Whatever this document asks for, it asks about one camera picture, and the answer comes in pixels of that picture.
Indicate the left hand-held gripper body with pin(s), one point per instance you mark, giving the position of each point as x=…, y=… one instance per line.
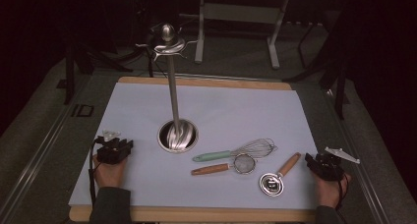
x=109, y=152

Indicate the dark tripod stand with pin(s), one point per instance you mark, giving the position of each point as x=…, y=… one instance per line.
x=82, y=60
x=337, y=76

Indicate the steel utensil stand with hooks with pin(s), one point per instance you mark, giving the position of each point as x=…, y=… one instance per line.
x=173, y=99

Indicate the person's right hand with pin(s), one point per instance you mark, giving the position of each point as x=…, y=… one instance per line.
x=329, y=193

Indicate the person's left hand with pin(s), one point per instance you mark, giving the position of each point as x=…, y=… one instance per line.
x=109, y=175

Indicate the metal floor rail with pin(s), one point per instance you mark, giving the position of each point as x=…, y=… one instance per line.
x=357, y=171
x=39, y=155

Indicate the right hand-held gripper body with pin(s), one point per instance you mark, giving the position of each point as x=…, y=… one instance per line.
x=331, y=168

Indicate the light blue table mat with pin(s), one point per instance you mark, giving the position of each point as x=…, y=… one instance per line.
x=229, y=112

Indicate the white metal frame stand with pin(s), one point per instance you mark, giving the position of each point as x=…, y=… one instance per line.
x=239, y=13

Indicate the black rectangular floor plate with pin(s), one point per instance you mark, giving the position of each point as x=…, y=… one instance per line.
x=82, y=110

